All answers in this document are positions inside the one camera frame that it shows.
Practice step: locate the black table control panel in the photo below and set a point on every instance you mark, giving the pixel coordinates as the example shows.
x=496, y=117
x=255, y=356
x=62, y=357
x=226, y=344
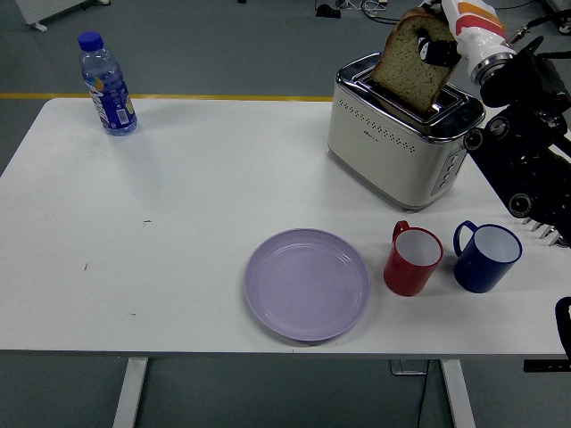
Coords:
x=546, y=365

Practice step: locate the metal toast rack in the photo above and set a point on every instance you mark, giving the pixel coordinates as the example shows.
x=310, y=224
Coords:
x=546, y=232

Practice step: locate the clear plastic bracket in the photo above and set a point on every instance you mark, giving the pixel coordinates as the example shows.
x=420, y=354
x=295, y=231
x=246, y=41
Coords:
x=408, y=367

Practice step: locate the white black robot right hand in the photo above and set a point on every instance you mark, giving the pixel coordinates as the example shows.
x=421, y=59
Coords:
x=479, y=31

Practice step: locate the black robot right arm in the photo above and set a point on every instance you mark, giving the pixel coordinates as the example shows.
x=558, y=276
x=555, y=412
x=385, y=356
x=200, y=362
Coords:
x=526, y=147

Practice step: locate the clear water bottle blue cap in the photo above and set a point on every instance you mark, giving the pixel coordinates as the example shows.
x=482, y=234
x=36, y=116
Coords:
x=109, y=96

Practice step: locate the cream and chrome toaster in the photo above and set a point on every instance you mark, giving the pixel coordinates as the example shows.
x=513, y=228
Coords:
x=383, y=156

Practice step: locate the purple plate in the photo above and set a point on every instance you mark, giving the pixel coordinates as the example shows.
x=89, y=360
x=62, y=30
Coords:
x=307, y=285

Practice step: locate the white table leg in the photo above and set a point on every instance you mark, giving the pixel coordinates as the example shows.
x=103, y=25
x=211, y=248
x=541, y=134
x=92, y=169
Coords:
x=458, y=392
x=130, y=392

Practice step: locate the white cart with wheel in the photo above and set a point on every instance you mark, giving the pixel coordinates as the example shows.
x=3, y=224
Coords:
x=565, y=27

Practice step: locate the bread slice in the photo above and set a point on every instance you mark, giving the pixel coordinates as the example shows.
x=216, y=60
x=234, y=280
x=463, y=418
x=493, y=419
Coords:
x=406, y=71

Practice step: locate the red mug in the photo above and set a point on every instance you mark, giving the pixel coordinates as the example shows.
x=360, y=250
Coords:
x=408, y=276

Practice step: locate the white floor heater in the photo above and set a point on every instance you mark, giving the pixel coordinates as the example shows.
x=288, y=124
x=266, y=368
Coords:
x=49, y=9

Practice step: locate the blue mug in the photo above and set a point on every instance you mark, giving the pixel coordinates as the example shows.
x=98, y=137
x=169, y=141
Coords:
x=479, y=272

